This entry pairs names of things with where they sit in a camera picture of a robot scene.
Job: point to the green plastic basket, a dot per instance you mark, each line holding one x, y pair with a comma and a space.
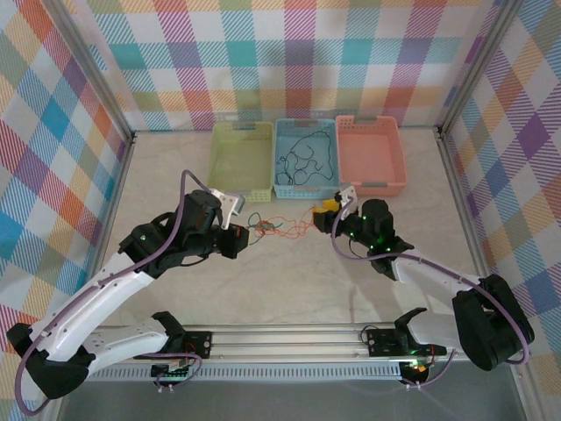
236, 162

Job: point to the controller board orange connector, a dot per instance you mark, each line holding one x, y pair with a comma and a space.
418, 369

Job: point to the aluminium frame post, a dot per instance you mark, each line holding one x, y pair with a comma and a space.
92, 70
475, 66

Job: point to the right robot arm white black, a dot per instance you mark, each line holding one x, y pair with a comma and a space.
438, 280

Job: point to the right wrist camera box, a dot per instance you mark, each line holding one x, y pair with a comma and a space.
347, 195

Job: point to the controller board green terminal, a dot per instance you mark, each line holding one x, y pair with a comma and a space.
173, 373

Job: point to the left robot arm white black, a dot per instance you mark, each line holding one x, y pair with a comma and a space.
87, 298

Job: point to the pink plastic basket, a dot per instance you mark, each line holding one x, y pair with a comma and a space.
371, 153

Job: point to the aluminium side floor rail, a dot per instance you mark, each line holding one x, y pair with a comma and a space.
111, 210
464, 210

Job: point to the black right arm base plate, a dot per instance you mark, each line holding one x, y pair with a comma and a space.
381, 342

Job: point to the blue plastic basket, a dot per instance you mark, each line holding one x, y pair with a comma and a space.
307, 193

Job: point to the thin aluminium floor rail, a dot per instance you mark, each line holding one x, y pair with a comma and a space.
175, 130

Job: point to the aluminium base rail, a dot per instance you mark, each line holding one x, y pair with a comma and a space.
285, 340

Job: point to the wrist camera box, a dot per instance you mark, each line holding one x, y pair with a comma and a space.
347, 195
228, 206

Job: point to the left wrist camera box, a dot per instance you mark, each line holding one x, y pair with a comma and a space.
228, 206

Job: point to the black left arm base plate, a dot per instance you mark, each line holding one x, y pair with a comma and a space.
199, 344

